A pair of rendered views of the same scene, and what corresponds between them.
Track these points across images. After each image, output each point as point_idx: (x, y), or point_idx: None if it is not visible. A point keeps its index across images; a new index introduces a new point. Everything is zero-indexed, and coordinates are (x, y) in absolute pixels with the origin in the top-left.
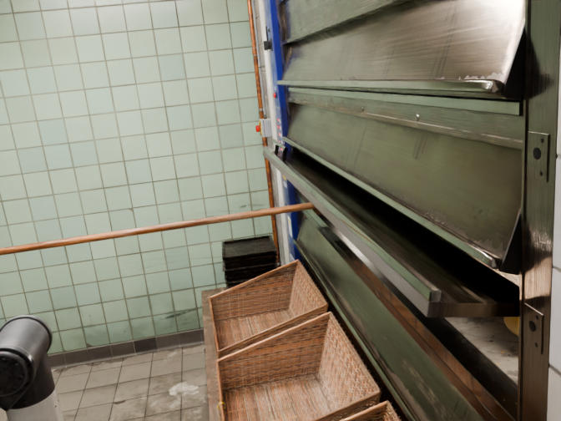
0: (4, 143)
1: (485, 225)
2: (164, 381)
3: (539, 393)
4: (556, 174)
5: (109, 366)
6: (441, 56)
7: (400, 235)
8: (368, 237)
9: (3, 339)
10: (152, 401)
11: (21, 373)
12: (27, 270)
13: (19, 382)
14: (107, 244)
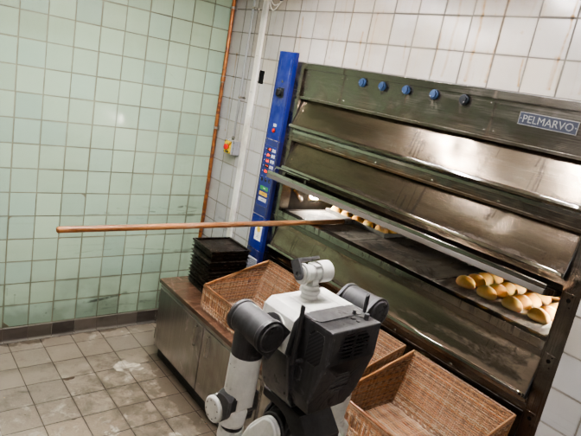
0: None
1: (549, 259)
2: (103, 360)
3: (565, 327)
4: None
5: (29, 347)
6: (534, 182)
7: None
8: (481, 257)
9: (372, 295)
10: (103, 376)
11: (386, 313)
12: None
13: (384, 317)
14: (52, 225)
